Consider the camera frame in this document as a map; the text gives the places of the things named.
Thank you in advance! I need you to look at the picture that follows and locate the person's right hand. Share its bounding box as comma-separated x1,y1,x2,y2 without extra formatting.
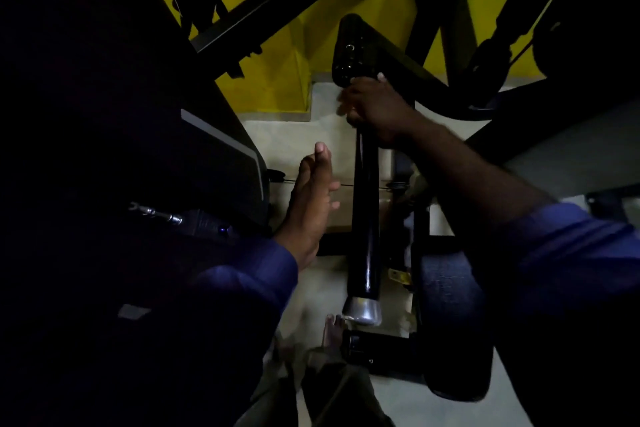
339,72,426,147

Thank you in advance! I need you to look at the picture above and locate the person's left hand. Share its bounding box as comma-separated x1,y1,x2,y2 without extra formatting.
273,141,342,272

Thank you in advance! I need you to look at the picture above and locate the black machine handle bar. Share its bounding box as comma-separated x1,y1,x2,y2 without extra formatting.
331,13,385,328

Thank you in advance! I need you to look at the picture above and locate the person's right forearm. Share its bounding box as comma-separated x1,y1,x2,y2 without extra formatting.
405,116,556,228

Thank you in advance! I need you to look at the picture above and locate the person's blue shirt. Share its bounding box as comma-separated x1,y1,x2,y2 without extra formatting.
0,201,640,427

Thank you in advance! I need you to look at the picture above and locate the silver weight selector pin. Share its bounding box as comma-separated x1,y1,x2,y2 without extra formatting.
129,201,183,226

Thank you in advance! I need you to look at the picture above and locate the black seat pad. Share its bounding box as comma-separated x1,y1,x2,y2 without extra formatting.
417,246,496,402

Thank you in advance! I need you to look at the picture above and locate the thin black cable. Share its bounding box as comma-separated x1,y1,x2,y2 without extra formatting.
269,179,401,190

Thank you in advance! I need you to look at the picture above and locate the black figure wall decal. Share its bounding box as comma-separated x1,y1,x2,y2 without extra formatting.
149,0,263,80

